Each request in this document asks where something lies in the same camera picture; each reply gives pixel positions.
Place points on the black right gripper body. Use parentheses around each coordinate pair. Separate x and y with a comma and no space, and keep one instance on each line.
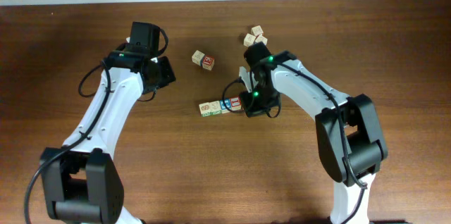
(259,101)

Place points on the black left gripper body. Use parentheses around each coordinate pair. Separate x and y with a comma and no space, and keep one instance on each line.
(165,75)

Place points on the wooden block red I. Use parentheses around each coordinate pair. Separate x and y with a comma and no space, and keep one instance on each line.
(235,104)

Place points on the wooden block blue 5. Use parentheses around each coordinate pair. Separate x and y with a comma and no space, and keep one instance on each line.
(225,106)

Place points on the wooden block green N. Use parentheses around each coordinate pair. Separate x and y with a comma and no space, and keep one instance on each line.
(215,107)

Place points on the plain wooden picture block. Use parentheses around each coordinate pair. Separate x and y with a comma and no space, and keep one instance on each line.
(205,109)

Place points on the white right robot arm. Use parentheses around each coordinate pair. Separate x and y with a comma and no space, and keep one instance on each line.
(350,140)

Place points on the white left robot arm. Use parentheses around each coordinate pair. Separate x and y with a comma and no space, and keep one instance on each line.
(80,181)

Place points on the wooden block blue side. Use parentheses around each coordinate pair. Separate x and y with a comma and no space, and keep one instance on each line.
(198,57)

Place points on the wooden block red E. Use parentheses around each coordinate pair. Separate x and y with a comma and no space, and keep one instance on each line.
(208,62)

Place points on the wooden block blue letter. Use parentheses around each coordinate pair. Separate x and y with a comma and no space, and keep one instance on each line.
(261,39)

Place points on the wooden block red side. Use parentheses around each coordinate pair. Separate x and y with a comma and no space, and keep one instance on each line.
(249,39)

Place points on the wooden block rear plain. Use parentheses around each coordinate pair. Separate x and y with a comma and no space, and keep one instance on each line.
(257,31)

